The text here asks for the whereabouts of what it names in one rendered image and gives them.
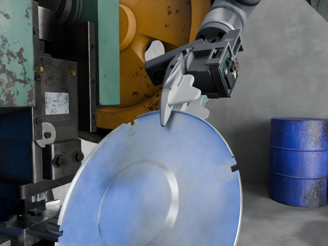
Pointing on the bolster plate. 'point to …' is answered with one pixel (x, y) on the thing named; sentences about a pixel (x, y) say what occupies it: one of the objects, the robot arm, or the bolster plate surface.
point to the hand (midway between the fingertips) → (163, 122)
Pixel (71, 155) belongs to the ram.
